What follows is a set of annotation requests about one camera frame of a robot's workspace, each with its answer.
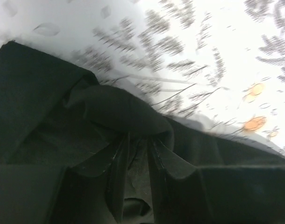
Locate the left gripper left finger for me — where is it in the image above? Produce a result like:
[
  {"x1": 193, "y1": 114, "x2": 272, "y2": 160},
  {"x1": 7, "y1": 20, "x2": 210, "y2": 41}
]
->
[{"x1": 0, "y1": 134, "x2": 129, "y2": 224}]

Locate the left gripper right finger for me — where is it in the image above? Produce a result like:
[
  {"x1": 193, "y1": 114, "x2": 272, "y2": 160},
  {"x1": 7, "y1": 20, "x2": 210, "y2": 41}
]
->
[{"x1": 148, "y1": 140, "x2": 285, "y2": 224}]

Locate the black long sleeve shirt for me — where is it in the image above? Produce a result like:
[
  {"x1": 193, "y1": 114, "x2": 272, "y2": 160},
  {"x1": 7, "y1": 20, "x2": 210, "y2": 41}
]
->
[{"x1": 0, "y1": 42, "x2": 285, "y2": 224}]

